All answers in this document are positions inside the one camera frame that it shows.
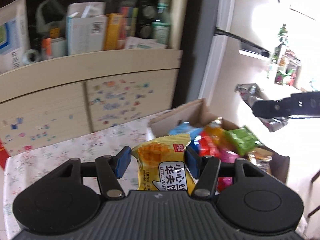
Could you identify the black jar rack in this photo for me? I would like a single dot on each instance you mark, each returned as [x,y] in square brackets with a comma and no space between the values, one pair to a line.
[148,12]

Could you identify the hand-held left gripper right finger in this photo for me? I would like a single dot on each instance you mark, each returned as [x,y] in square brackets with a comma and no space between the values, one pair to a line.
[192,162]

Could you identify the orange snack packet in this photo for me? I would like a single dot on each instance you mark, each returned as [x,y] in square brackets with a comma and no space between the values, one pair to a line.
[260,158]

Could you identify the shiny blue snack packet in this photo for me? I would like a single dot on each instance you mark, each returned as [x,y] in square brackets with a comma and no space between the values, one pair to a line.
[194,145]

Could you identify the yellow orange box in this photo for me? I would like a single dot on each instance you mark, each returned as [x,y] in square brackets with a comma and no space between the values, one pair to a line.
[112,32]

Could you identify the green cracker packet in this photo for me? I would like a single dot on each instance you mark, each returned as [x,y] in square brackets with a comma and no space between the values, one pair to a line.
[240,140]

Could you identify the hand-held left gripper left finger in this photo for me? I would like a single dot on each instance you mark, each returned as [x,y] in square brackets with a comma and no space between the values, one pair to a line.
[122,163]

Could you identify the silver foil snack packet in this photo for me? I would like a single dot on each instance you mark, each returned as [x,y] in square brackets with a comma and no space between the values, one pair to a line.
[250,92]

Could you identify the translucent plastic jug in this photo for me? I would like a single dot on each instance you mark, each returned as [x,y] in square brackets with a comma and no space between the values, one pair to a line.
[50,12]

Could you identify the white round container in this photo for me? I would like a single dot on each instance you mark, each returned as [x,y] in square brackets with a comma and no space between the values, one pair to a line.
[58,47]

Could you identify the pink snack packet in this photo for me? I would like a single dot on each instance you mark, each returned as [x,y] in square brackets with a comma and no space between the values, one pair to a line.
[228,157]

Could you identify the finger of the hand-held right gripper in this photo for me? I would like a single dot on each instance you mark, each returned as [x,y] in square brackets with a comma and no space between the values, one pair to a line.
[270,108]

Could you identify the light blue snack packet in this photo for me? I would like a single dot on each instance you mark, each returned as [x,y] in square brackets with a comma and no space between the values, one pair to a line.
[185,129]

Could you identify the flat white paper box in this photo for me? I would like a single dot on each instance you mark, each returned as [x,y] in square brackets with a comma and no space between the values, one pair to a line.
[142,43]

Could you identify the white and blue box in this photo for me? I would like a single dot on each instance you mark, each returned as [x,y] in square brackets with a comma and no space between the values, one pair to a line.
[12,35]

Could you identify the floral tablecloth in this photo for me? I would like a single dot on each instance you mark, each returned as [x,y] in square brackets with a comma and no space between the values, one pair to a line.
[75,147]

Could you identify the white window frame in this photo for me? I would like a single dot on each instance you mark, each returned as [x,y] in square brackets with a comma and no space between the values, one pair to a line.
[220,10]

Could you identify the tape roll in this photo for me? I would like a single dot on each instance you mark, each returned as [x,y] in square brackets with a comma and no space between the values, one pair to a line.
[31,56]

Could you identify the white barcode box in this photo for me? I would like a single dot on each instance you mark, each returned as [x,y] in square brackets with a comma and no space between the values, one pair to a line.
[82,32]

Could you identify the orange capped white tube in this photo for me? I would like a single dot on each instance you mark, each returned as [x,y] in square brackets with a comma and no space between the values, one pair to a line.
[46,48]

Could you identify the cream sticker-covered cabinet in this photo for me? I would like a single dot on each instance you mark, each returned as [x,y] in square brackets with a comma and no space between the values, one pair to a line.
[50,100]

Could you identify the cardboard box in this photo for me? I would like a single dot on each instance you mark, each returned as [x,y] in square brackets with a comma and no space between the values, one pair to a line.
[195,112]

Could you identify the red patterned box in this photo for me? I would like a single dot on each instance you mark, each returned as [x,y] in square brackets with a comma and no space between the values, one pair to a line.
[3,152]

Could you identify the red snack packet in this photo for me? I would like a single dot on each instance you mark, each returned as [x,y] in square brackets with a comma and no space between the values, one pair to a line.
[207,147]

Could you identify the yellow waffle packet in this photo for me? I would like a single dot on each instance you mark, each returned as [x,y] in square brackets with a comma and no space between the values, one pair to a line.
[155,152]

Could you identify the golden yellow snack packet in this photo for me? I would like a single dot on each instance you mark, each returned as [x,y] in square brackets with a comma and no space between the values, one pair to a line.
[215,132]

